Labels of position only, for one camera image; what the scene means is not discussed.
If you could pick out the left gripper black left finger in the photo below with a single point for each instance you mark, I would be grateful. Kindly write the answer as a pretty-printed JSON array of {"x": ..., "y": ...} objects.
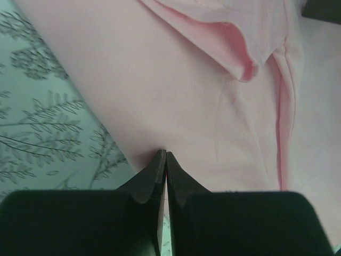
[{"x": 124, "y": 221}]

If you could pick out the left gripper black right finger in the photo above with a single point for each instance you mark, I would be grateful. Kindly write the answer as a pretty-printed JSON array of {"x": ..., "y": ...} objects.
[{"x": 239, "y": 223}]

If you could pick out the pink t shirt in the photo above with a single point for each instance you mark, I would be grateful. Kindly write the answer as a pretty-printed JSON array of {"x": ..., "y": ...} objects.
[{"x": 245, "y": 94}]

